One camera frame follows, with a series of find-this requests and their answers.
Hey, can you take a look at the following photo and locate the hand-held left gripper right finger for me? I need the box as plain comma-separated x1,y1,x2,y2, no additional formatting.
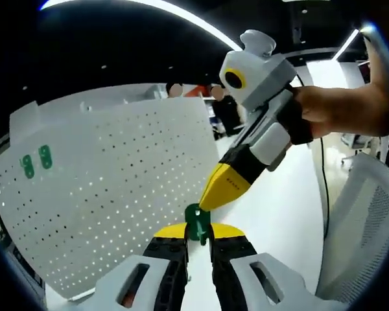
210,223,307,311

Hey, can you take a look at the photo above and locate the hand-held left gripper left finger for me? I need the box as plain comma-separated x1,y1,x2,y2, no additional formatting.
95,222,191,311

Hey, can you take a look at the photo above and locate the white perforated mounting plate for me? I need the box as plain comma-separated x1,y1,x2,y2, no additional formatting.
0,95,220,301

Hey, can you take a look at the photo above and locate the person's right hand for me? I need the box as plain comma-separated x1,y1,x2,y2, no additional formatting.
293,86,341,139

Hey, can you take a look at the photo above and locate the ceiling light strip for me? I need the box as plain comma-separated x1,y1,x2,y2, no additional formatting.
40,0,244,43
331,28,360,62

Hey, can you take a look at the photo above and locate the office chair with wheeled base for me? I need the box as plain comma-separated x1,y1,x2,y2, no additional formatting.
340,132,389,166

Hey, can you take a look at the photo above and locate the white mesh office chair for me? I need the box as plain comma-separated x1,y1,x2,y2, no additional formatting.
316,152,389,305

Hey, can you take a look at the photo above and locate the white partition panel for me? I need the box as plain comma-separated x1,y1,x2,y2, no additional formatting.
7,82,169,139

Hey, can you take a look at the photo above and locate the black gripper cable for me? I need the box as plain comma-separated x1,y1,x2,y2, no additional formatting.
316,135,332,240

